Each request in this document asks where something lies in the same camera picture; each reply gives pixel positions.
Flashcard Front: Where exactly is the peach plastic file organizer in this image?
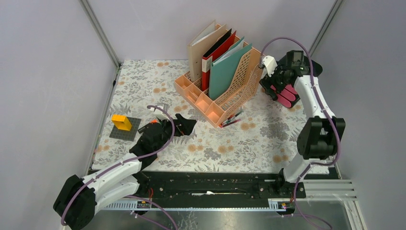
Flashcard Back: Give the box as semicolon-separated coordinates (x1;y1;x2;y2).
174;29;262;127

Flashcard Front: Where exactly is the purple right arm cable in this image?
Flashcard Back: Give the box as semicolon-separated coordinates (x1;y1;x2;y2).
260;36;341;230

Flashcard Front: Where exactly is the left aluminium frame post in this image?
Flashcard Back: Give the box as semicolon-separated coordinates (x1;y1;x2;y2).
79;0;121;69

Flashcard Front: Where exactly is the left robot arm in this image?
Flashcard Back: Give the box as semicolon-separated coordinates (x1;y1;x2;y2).
53;114;197;230

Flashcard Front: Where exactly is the teal file folder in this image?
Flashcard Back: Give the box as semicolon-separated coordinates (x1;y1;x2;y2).
208;37;252;101

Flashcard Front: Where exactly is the orange gel pen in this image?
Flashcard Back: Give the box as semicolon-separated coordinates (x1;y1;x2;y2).
219;115;235;126

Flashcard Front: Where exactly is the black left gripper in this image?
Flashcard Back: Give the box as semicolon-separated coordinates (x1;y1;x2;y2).
154;113;196;152

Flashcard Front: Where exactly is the magenta gel pen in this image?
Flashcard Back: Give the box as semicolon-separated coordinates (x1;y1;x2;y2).
220;119;241;128

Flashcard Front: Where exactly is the grey slotted cable duct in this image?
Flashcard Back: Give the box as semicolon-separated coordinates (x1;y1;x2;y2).
102;196;288;213

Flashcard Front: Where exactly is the yellow building block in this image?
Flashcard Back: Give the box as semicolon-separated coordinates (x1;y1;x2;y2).
111;114;132;131

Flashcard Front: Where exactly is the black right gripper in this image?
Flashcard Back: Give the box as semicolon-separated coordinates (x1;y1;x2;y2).
259;61;290;98

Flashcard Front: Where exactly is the beige file binder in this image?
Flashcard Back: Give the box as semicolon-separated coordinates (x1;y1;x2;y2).
187;20;227;82

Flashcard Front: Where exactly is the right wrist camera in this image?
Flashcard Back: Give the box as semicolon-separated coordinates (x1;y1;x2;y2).
261;56;278;77

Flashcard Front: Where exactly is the orange cap black highlighter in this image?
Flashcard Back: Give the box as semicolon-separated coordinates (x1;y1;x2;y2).
138;119;158;134

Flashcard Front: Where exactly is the aluminium frame post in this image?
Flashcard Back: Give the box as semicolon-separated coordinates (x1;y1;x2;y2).
79;0;121;69
306;0;346;58

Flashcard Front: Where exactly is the right aluminium frame post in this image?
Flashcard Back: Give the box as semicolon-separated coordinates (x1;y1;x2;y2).
306;0;346;58

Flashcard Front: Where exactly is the green gel pen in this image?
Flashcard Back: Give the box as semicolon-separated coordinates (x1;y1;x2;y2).
220;109;243;127

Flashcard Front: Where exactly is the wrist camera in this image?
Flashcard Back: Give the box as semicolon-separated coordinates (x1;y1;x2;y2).
150;103;169;120
261;56;278;77

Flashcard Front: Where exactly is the red file folder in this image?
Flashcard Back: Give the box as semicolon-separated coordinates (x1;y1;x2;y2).
201;29;237;92

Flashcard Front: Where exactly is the floral tablecloth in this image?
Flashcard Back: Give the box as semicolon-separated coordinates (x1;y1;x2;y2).
91;60;306;173

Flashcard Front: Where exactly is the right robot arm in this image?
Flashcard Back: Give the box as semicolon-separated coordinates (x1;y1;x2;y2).
260;50;346;197

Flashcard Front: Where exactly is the black pink drawer unit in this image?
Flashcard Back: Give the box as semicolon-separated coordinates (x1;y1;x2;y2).
259;57;310;108

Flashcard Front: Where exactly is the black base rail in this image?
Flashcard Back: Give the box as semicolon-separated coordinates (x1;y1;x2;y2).
87;170;318;208

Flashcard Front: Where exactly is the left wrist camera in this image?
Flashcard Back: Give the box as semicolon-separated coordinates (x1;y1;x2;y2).
150;103;169;120

